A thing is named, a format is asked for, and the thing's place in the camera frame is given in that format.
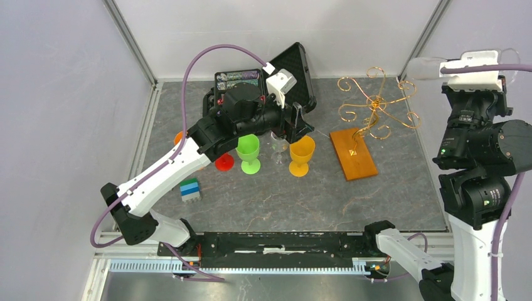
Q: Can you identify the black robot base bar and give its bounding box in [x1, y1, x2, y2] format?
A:
[176, 231, 386, 268]

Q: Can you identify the yellow wine glass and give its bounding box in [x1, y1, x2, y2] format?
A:
[289, 135, 316, 177]

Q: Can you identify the green wine glass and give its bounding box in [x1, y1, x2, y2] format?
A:
[236, 134, 261, 175]

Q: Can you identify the blue green toy block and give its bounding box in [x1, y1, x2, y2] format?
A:
[179, 178, 201, 203]

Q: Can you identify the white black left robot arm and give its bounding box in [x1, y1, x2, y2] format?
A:
[100, 82, 316, 256]

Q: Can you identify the orange wine glass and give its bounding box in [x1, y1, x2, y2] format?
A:
[174, 131, 183, 146]

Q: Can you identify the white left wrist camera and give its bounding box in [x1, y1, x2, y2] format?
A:
[263, 62, 297, 109]

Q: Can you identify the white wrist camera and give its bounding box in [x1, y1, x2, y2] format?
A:
[263, 62, 297, 109]
[438, 50, 503, 92]

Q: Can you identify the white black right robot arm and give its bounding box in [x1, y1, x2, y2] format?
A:
[362, 75, 531, 300]

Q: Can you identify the red wine glass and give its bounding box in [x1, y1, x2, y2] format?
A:
[215, 153, 235, 172]

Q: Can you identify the gold wire glass rack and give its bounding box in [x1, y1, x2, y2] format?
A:
[336, 66, 422, 140]

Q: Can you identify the black poker chip case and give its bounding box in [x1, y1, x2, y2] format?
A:
[202, 42, 317, 117]

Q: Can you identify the clear wine glass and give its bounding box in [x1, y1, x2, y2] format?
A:
[270, 132, 289, 166]
[406, 48, 531, 80]

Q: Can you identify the slotted aluminium rail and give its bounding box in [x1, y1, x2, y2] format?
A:
[109, 257, 370, 276]

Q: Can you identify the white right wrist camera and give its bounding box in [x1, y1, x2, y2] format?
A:
[438, 50, 503, 92]

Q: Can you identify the wooden rack base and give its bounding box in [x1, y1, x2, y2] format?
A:
[329, 127, 378, 181]

